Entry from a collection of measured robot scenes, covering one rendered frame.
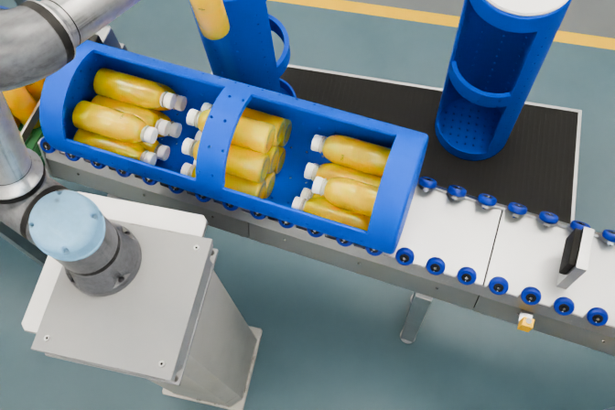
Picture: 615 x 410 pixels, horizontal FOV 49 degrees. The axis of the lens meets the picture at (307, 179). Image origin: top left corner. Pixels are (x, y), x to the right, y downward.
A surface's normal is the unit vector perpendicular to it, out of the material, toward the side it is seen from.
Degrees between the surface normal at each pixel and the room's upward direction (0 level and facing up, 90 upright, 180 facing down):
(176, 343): 0
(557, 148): 0
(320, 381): 0
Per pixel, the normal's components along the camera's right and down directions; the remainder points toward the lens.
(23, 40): 0.51, 0.03
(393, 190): -0.18, -0.02
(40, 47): 0.65, 0.21
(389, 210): -0.26, 0.29
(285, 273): -0.05, -0.41
